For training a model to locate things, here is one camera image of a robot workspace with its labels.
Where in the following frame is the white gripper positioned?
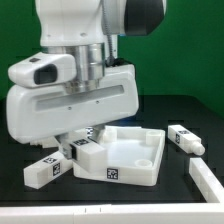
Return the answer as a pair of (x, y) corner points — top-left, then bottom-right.
(6, 64), (139, 160)

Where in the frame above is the white desk tabletop tray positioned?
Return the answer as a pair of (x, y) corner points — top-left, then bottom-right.
(73, 126), (165, 186)

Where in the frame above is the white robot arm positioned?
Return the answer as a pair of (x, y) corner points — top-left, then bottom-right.
(7, 0), (166, 158)

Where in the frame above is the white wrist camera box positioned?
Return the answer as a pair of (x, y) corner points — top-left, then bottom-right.
(8, 52), (77, 88)

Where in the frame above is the grey braided camera cable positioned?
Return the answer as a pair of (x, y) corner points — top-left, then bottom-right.
(100, 0), (118, 66)

